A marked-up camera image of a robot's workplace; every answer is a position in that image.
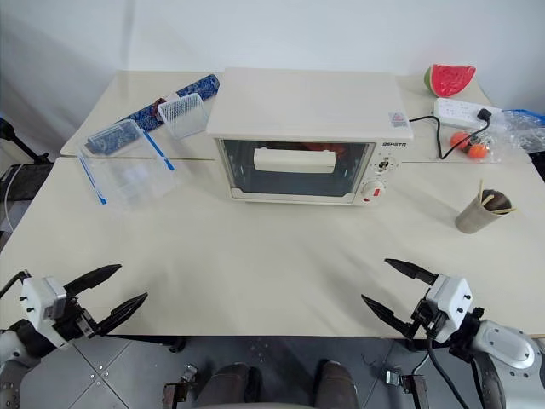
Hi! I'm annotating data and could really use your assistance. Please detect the large clear container blue clips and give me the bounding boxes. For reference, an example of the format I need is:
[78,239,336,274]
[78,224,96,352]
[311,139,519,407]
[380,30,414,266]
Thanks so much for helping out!
[76,118,181,216]

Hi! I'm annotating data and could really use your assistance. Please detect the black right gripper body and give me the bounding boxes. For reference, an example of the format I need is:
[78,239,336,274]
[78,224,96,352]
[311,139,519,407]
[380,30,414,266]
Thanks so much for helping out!
[410,297,446,341]

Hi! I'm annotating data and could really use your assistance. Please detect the watermelon slice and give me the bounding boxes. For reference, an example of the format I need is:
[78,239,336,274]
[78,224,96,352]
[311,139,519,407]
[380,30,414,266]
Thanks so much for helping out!
[422,63,478,99]

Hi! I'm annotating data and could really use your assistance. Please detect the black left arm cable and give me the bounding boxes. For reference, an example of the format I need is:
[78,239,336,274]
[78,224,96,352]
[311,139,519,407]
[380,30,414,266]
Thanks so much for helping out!
[0,269,30,300]

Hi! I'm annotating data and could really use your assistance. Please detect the black power cable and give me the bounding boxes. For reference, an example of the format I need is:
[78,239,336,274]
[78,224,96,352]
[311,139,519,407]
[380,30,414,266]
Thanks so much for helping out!
[407,113,491,161]

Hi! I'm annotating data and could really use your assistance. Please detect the white power strip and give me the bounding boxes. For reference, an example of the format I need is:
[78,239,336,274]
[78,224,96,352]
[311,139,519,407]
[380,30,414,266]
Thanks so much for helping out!
[433,97,506,130]

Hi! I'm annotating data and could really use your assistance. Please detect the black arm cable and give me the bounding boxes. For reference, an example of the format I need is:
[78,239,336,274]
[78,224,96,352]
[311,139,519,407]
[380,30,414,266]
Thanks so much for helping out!
[0,269,30,300]
[410,335,459,409]

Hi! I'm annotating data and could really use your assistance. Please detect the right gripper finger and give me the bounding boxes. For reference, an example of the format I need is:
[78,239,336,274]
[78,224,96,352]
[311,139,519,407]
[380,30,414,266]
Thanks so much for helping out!
[361,293,415,338]
[384,257,439,288]

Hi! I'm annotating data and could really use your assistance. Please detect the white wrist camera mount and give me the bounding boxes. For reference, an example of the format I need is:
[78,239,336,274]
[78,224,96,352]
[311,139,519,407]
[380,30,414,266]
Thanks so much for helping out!
[20,275,70,332]
[425,274,473,344]

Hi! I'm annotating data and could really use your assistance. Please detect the white thin cable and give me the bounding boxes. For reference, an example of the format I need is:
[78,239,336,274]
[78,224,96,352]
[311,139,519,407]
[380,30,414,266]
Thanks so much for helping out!
[0,164,23,233]

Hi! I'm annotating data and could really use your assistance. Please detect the dark rounded shape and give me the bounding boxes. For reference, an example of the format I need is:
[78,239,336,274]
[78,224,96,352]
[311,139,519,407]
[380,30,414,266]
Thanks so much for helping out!
[318,359,355,404]

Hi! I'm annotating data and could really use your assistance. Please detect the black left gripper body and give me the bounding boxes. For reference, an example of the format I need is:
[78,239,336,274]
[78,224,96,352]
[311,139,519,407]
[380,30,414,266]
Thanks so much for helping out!
[53,294,99,342]

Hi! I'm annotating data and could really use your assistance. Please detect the blue patterned cloth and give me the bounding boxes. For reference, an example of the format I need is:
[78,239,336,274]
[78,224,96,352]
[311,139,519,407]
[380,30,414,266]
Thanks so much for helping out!
[83,73,223,155]

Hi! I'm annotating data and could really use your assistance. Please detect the black stand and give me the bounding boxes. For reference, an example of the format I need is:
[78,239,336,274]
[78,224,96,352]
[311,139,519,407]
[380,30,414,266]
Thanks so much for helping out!
[0,113,56,202]

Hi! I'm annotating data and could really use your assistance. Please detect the metal cup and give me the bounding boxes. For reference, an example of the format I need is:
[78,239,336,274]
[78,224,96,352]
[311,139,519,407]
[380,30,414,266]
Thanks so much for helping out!
[455,187,517,236]

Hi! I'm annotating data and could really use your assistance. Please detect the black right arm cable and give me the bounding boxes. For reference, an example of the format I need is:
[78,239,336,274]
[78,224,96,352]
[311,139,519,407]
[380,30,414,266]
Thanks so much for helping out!
[410,335,459,409]

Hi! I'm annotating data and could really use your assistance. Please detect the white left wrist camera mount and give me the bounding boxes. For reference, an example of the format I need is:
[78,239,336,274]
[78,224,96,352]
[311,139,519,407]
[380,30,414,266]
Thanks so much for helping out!
[20,275,70,332]

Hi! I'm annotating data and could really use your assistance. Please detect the clear plastic bag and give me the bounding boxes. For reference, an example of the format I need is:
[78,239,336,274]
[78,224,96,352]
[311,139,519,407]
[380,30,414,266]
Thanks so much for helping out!
[445,108,538,164]

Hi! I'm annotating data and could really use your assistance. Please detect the cream toaster oven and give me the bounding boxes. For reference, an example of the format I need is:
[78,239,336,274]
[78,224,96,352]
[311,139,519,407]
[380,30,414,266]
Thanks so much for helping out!
[205,66,415,208]

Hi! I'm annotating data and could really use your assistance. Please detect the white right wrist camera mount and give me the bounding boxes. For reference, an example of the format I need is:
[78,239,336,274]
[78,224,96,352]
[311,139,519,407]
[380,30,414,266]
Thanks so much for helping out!
[425,274,473,344]

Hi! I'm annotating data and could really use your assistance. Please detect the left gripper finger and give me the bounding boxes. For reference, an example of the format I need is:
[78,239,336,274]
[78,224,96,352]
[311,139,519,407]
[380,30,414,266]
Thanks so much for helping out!
[94,292,149,339]
[65,263,123,296]

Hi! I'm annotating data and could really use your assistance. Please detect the blue plastic bag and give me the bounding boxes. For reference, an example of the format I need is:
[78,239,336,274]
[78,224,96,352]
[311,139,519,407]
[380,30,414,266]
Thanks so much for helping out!
[503,107,545,153]

